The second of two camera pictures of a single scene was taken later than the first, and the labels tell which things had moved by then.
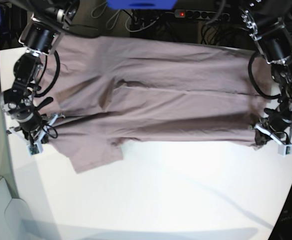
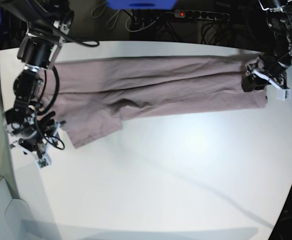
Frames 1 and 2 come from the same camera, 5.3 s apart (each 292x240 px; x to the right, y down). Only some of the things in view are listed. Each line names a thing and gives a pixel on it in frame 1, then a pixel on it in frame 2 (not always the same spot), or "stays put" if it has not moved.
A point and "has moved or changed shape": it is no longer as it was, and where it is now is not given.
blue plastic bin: (142, 4) stays put
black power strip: (220, 16) stays put
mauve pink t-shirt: (104, 90) has moved or changed shape
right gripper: (276, 124) to (267, 71)
